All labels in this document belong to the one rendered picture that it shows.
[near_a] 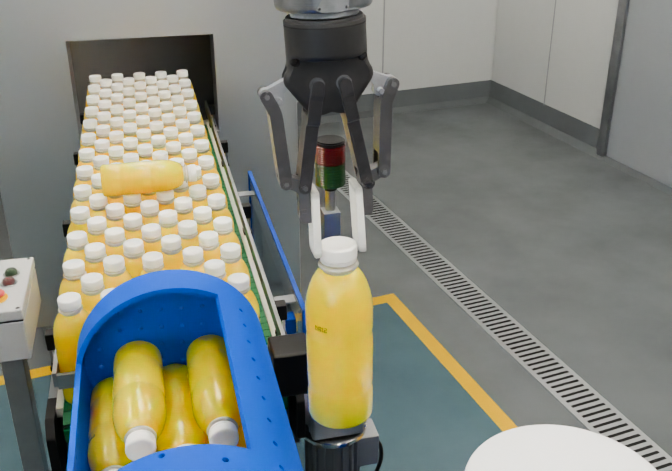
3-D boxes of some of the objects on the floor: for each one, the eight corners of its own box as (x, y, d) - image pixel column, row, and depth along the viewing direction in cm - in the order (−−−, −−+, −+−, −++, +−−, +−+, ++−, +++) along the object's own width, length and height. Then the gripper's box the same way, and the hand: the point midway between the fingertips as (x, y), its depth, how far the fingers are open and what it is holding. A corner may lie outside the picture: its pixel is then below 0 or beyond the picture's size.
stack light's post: (326, 583, 216) (323, 214, 169) (322, 571, 219) (319, 206, 173) (340, 580, 217) (341, 212, 170) (336, 568, 220) (337, 205, 174)
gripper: (236, 25, 67) (261, 277, 76) (425, 8, 70) (427, 253, 79) (228, 13, 74) (252, 245, 83) (400, -2, 77) (405, 224, 86)
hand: (336, 219), depth 80 cm, fingers closed on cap, 4 cm apart
